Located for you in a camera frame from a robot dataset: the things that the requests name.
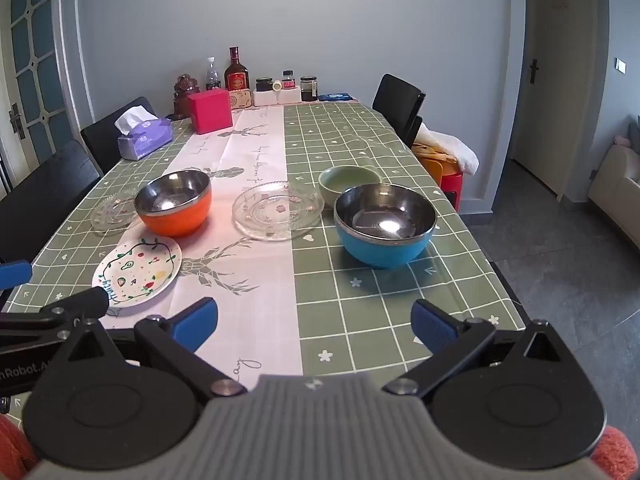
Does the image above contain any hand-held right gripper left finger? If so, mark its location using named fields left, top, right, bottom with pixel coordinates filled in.
left=59, top=296, right=249, bottom=404

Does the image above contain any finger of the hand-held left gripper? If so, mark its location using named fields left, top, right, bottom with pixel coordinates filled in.
left=0, top=287, right=110, bottom=357
left=0, top=259, right=34, bottom=292

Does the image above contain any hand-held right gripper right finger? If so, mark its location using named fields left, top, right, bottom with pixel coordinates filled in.
left=382, top=298, right=576, bottom=401

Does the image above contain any white painted plate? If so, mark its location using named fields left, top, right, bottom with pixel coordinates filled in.
left=91, top=235, right=183, bottom=310

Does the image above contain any blue steel bowl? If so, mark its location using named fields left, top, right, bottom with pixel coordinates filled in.
left=333, top=183, right=438, bottom=269

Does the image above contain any small floral glass plate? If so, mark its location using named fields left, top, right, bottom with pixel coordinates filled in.
left=90, top=190, right=146, bottom=234

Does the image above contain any orange steel bowl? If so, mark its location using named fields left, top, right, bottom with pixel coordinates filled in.
left=133, top=169, right=213, bottom=239

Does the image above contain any large floral glass plate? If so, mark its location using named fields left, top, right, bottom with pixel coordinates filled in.
left=231, top=181, right=325, bottom=242

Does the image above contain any green ceramic bowl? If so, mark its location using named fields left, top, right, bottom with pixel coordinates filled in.
left=318, top=164, right=384, bottom=210

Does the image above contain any person's left forearm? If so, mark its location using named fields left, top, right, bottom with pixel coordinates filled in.
left=0, top=414, right=37, bottom=480

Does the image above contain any person's right forearm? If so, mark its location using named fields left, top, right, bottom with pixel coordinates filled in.
left=589, top=426, right=639, bottom=480

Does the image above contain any green checked tablecloth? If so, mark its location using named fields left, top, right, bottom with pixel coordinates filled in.
left=0, top=99, right=532, bottom=397

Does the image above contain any black chair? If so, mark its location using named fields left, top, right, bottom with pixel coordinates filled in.
left=79, top=96, right=161, bottom=176
left=0, top=138, right=104, bottom=264
left=372, top=73, right=427, bottom=149

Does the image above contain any purple tissue pack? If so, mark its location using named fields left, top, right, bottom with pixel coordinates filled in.
left=113, top=104, right=175, bottom=162

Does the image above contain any pink box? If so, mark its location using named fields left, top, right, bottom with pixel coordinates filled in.
left=186, top=87, right=234, bottom=136

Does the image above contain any brown figurine jar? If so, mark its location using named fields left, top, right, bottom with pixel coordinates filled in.
left=172, top=73, right=200, bottom=121

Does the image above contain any glass pane door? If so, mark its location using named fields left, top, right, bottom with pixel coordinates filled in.
left=0, top=0, right=77, bottom=197

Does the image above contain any red label liquor bottle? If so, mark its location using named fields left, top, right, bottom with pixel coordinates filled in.
left=224, top=46, right=250, bottom=94

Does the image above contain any dark door handle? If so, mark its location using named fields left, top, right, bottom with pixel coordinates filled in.
left=8, top=102, right=26, bottom=139

